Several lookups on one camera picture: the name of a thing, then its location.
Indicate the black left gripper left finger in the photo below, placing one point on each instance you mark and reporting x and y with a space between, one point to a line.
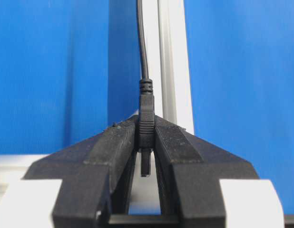
96 176

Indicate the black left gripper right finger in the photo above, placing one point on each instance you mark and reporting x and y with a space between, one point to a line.
188 174

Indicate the blue table mat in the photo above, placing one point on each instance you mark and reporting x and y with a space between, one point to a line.
241 65

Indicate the aluminium extrusion frame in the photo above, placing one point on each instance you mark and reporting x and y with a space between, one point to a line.
168 71

